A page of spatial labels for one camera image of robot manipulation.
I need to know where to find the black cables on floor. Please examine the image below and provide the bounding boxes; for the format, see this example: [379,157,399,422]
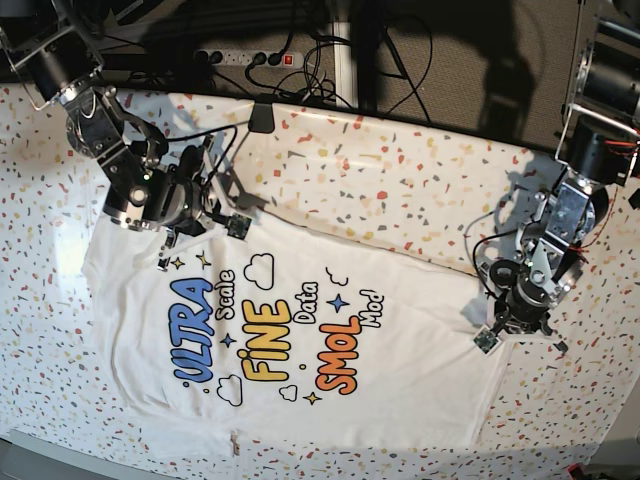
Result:
[124,14,436,126]

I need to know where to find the white printed T-shirt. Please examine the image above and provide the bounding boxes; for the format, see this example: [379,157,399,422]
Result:
[83,214,504,454]

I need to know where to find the white power strip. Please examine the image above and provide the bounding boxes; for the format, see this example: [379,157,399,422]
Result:
[193,48,304,70]

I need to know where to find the white table leg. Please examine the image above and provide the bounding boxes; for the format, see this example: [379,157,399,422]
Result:
[332,20,358,109]

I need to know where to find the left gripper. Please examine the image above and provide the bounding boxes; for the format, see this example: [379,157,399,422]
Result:
[492,269,568,355]

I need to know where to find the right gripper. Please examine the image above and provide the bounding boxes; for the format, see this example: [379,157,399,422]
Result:
[144,134,268,272]

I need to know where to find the terrazzo patterned tablecloth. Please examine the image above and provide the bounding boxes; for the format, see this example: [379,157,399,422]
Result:
[1,85,639,479]

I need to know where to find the black table clamp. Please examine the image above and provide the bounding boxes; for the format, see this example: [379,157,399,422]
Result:
[248,101,275,134]

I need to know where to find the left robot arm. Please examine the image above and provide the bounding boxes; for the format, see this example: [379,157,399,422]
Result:
[472,1,639,355]

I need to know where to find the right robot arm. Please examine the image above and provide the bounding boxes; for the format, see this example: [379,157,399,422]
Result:
[1,1,252,270]

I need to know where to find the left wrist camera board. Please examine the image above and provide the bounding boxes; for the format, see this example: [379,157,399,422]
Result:
[473,326,501,355]

